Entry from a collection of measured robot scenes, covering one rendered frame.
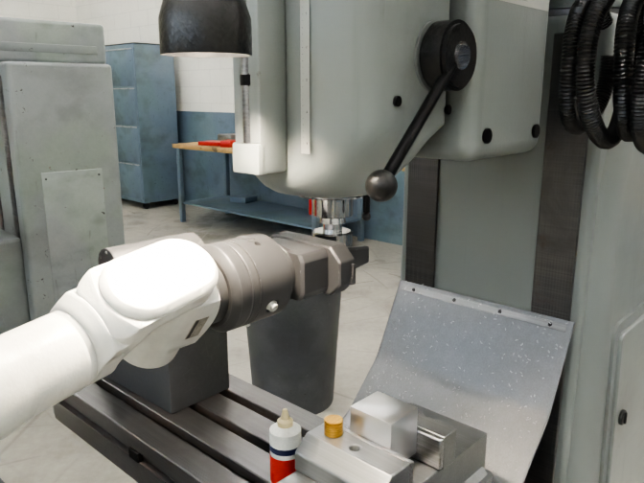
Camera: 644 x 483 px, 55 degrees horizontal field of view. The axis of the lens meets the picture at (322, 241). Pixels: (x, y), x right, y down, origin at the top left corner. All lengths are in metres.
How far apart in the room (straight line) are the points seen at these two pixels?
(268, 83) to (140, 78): 7.32
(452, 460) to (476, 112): 0.41
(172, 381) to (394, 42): 0.63
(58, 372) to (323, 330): 2.27
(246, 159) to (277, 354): 2.14
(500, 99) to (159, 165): 7.42
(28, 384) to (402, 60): 0.44
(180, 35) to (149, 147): 7.50
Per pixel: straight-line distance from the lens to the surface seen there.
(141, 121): 7.91
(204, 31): 0.48
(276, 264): 0.61
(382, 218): 6.01
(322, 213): 0.69
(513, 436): 1.00
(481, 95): 0.73
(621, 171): 0.99
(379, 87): 0.61
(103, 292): 0.50
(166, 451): 0.94
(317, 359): 2.75
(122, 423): 1.03
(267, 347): 2.72
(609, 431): 1.14
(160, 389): 1.03
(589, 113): 0.76
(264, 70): 0.60
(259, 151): 0.60
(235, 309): 0.58
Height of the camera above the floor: 1.42
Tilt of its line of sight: 14 degrees down
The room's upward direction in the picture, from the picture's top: straight up
